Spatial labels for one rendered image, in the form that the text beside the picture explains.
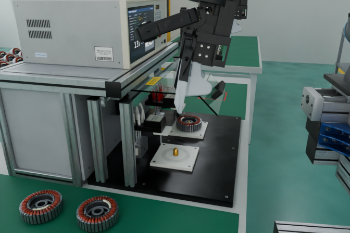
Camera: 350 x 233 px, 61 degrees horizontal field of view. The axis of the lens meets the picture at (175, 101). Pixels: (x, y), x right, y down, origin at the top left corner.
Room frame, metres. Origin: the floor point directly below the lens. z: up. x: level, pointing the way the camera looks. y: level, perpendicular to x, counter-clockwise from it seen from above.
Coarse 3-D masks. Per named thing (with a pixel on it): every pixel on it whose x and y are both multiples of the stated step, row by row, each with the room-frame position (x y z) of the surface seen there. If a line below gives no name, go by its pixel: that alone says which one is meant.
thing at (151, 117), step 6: (150, 114) 1.00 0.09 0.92; (144, 120) 0.95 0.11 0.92; (150, 120) 0.94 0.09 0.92; (156, 120) 0.94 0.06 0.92; (162, 120) 0.95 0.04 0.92; (138, 126) 0.94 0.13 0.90; (144, 126) 0.94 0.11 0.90; (150, 126) 0.94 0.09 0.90; (156, 126) 0.93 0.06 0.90; (162, 126) 0.94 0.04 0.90; (168, 126) 0.98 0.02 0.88; (138, 132) 0.98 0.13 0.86; (156, 132) 0.93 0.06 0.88; (162, 132) 0.93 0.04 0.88; (168, 132) 0.93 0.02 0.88; (138, 138) 0.98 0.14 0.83
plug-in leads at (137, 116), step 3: (141, 105) 0.99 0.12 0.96; (135, 108) 1.00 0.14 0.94; (135, 111) 0.99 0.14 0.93; (138, 111) 0.95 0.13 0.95; (135, 114) 0.99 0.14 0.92; (138, 114) 0.95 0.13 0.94; (141, 114) 0.97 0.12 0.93; (144, 114) 0.99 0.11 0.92; (135, 117) 0.99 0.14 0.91; (138, 117) 0.95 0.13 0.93; (141, 117) 0.97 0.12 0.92; (144, 117) 0.99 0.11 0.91; (135, 120) 0.99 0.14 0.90; (138, 120) 0.95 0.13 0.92; (141, 120) 0.97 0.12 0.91; (138, 123) 0.95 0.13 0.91; (141, 123) 0.97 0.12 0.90
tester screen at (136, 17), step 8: (144, 8) 1.05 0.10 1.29; (152, 8) 1.13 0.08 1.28; (128, 16) 0.91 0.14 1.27; (136, 16) 0.98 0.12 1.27; (144, 16) 1.05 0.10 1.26; (152, 16) 1.13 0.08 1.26; (136, 24) 0.97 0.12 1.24; (136, 40) 0.97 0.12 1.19; (136, 48) 0.97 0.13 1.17; (144, 48) 1.04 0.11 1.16; (152, 48) 1.12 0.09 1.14; (136, 56) 0.96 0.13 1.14
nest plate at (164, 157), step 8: (168, 144) 1.03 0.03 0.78; (160, 152) 0.96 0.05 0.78; (168, 152) 0.96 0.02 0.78; (184, 152) 0.96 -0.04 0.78; (192, 152) 0.96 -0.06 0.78; (152, 160) 0.91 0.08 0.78; (160, 160) 0.91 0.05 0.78; (168, 160) 0.91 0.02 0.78; (176, 160) 0.91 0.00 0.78; (184, 160) 0.91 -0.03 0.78; (192, 160) 0.91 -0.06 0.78; (176, 168) 0.87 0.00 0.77; (184, 168) 0.86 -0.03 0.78; (192, 168) 0.86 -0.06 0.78
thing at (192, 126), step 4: (180, 116) 1.21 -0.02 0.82; (184, 116) 1.22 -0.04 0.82; (188, 116) 1.22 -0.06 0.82; (192, 116) 1.22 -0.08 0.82; (196, 116) 1.21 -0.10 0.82; (176, 120) 1.18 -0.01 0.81; (180, 120) 1.18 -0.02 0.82; (184, 120) 1.21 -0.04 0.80; (188, 120) 1.19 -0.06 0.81; (192, 120) 1.21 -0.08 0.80; (196, 120) 1.18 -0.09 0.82; (200, 120) 1.17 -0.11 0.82; (176, 124) 1.18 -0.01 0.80; (180, 124) 1.14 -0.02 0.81; (184, 124) 1.14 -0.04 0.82; (188, 124) 1.13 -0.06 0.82; (192, 124) 1.13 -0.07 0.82; (196, 124) 1.14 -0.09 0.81; (200, 124) 1.15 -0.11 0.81; (180, 128) 1.14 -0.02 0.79; (184, 128) 1.13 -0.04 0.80; (188, 128) 1.13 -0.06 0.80; (192, 128) 1.13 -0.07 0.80; (196, 128) 1.14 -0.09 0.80; (200, 128) 1.15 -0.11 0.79
